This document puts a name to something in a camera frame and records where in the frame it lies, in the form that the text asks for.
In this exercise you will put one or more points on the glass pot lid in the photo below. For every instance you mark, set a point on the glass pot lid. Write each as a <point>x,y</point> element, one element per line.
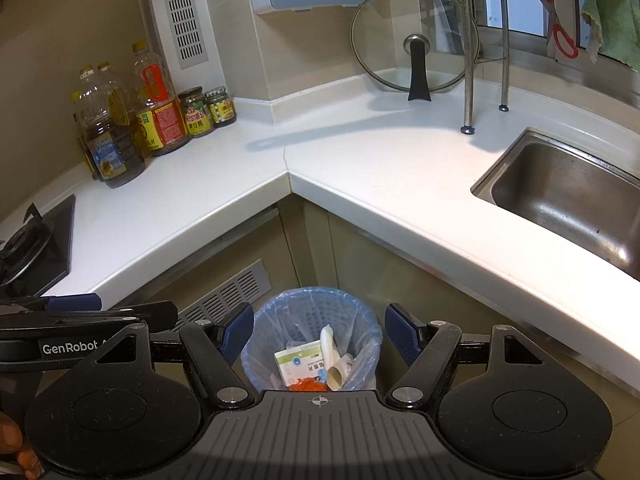
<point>390,35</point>

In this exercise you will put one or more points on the person's left hand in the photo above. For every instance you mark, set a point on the person's left hand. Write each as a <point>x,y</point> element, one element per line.
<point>12,440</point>

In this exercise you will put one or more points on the large dark oil bottle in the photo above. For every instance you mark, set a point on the large dark oil bottle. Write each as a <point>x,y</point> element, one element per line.
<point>112,150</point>

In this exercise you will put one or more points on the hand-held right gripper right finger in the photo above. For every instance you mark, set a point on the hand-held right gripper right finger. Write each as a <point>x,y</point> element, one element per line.
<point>402,334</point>

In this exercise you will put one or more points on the trash bin with blue bag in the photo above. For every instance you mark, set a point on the trash bin with blue bag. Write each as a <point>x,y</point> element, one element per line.
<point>300,310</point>

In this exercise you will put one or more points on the white green medicine box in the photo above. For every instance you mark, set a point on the white green medicine box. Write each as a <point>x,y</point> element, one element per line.
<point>297,362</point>

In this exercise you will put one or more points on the beige paper tube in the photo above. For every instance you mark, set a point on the beige paper tube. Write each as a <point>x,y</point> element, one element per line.
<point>337,372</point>

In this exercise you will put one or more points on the short dark sauce bottle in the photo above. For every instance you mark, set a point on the short dark sauce bottle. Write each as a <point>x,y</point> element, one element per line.
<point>76,97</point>

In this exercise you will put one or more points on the beige cabinet door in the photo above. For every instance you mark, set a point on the beige cabinet door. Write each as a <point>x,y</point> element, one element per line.
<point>450,300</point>
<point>260,240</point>

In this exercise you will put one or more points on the grey wall vent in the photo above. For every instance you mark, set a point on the grey wall vent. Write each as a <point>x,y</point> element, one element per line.
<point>182,15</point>

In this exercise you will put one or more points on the orange peel scrap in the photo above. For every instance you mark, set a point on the orange peel scrap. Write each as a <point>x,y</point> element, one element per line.
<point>307,385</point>

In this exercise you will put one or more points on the small sauce jar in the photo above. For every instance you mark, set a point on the small sauce jar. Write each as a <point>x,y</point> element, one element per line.
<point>221,110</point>

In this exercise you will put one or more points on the grey cabinet vent grille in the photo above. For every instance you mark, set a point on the grey cabinet vent grille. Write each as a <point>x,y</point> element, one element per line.
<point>230,292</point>

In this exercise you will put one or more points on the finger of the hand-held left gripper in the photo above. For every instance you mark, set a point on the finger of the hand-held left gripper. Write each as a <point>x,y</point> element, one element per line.
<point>75,302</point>
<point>155,315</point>

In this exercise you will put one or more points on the green dish cloth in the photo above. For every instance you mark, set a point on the green dish cloth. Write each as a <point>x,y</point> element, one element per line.
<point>612,20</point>

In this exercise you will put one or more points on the large sauce jar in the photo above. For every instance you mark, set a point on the large sauce jar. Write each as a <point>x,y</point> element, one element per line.
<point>196,115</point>

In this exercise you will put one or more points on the steel sink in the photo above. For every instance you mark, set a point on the steel sink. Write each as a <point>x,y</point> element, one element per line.
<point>565,200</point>

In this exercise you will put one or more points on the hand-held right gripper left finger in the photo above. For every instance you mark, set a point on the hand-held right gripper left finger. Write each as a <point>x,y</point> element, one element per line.
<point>237,334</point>

